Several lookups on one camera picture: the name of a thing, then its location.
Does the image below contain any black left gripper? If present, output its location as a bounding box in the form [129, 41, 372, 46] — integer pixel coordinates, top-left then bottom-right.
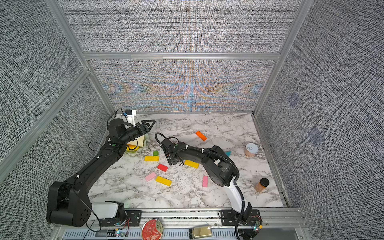
[120, 119, 155, 145]

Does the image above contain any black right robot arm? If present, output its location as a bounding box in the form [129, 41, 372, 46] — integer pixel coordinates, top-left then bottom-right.
[159, 139, 253, 226]

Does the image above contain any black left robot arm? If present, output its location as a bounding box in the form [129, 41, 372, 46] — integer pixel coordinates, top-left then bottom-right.
[47, 119, 156, 227]

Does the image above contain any green wavy plate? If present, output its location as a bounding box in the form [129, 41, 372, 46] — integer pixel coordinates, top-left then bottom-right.
[127, 134, 149, 153]

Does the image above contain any toy bread slice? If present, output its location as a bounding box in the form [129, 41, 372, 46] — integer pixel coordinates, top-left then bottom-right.
[129, 136, 145, 148]

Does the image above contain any red block left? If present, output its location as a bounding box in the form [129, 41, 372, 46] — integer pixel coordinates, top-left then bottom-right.
[157, 164, 168, 172]

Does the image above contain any yellow block centre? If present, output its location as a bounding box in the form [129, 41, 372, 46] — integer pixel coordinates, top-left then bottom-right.
[184, 160, 199, 169]

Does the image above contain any yellow block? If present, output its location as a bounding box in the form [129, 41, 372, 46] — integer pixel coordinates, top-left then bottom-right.
[156, 176, 172, 187]
[145, 156, 160, 162]
[184, 160, 199, 169]

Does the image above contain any yellow block left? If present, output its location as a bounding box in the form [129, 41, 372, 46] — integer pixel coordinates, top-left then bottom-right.
[145, 156, 160, 162]

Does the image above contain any toy orange slice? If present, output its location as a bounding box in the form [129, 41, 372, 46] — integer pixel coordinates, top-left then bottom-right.
[127, 145, 139, 152]

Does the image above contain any yellow block near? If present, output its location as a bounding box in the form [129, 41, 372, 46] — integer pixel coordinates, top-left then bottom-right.
[156, 176, 172, 187]

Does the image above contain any orange block far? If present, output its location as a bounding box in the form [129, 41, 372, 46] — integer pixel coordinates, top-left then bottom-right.
[196, 131, 207, 141]

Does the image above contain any pink block left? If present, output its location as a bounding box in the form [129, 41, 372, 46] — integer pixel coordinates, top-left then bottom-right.
[145, 172, 157, 182]

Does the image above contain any pink block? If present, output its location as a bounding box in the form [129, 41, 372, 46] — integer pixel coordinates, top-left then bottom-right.
[202, 176, 209, 188]
[145, 172, 157, 182]

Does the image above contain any pink block right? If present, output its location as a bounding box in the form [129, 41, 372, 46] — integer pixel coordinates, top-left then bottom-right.
[202, 176, 209, 188]

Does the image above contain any white lidded cup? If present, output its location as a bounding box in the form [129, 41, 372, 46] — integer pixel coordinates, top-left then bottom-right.
[244, 143, 259, 158]

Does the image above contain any red round tin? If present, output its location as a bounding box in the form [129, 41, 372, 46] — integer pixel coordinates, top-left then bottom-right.
[141, 219, 164, 240]

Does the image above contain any gold metal box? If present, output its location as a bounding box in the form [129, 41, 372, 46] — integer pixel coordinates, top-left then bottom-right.
[189, 225, 213, 240]

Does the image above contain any amber jar black lid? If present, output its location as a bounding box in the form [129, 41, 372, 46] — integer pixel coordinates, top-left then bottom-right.
[254, 178, 270, 193]

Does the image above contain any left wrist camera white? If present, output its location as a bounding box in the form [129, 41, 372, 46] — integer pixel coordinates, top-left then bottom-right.
[124, 110, 137, 125]

